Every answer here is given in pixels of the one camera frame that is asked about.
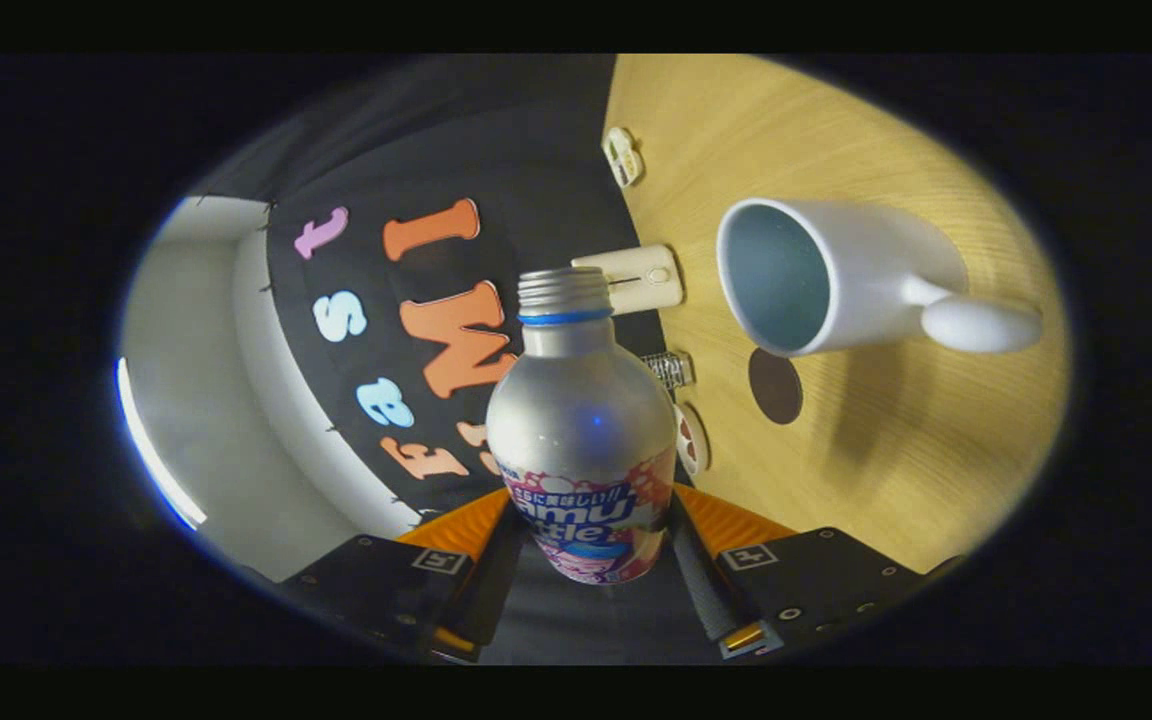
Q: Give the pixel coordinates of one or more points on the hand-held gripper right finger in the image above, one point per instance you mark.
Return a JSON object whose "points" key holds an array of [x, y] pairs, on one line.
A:
{"points": [[711, 600]]}

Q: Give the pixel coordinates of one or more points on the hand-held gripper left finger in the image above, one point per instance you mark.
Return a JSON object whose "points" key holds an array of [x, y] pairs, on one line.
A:
{"points": [[496, 580]]}

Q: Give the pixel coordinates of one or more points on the silver juice bottle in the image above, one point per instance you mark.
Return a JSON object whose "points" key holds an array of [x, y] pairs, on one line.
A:
{"points": [[581, 430]]}

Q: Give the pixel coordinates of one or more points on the dark brown round coaster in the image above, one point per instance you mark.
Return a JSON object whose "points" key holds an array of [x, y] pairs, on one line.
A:
{"points": [[775, 386]]}

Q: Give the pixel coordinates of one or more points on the white cup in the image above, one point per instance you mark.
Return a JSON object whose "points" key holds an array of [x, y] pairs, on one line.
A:
{"points": [[866, 270]]}

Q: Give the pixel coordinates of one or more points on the white plate with red food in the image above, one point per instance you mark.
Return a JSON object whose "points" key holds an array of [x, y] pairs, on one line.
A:
{"points": [[692, 440]]}

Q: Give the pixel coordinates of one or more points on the wooden table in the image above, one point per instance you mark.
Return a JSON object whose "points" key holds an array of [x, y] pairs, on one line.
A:
{"points": [[936, 450]]}

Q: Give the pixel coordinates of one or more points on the white toaster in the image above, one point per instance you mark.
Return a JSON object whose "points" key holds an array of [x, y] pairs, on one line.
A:
{"points": [[651, 280]]}

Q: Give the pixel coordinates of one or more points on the black backdrop cloth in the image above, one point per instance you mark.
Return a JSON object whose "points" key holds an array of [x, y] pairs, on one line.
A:
{"points": [[496, 150]]}

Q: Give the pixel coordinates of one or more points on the white divided dish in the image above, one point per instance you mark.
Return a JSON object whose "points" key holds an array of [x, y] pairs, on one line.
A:
{"points": [[623, 157]]}

